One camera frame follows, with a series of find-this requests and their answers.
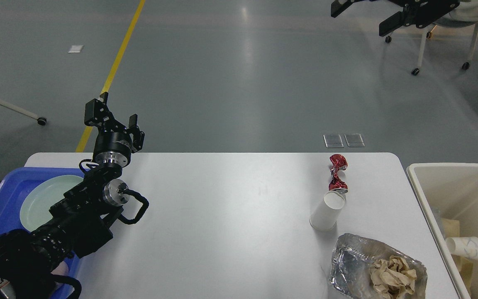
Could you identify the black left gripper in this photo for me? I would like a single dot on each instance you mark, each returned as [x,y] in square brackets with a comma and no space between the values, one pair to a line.
[112,146]

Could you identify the small beige cup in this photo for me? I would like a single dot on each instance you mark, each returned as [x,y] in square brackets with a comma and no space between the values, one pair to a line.
[325,215]

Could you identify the crushed red can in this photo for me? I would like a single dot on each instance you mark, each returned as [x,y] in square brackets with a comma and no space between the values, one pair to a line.
[339,164]

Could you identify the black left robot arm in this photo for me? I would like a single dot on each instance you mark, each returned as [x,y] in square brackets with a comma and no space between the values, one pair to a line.
[81,221]

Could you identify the grey office chair right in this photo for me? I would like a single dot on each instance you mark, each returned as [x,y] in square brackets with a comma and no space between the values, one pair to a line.
[465,15]

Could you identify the right floor outlet plate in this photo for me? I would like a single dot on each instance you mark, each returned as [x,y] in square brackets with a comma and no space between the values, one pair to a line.
[354,140]

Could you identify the left floor outlet plate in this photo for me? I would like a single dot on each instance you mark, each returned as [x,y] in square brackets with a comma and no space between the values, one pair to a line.
[333,141]

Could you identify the light green plate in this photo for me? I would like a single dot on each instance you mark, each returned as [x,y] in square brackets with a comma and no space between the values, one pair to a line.
[34,211]

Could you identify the white paper bowl cup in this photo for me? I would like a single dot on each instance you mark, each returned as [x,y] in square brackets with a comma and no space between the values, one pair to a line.
[466,247]

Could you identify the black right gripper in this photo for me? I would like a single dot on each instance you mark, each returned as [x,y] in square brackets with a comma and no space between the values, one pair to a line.
[415,12]

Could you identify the blue plastic tray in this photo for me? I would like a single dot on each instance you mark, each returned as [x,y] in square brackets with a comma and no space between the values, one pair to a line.
[17,185]

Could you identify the silver foil tray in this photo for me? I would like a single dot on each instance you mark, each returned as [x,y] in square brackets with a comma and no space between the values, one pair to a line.
[353,259]

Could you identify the brown paper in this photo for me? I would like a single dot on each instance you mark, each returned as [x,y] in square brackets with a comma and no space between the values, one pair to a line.
[393,278]

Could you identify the beige plastic bin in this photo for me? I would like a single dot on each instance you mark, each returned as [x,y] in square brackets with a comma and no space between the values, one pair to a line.
[449,190]

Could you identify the brown paper bag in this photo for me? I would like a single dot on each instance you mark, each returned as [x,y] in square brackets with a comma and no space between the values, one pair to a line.
[463,265]

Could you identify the floor outlet plate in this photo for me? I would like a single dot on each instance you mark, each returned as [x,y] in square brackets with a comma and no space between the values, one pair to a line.
[333,141]
[354,140]

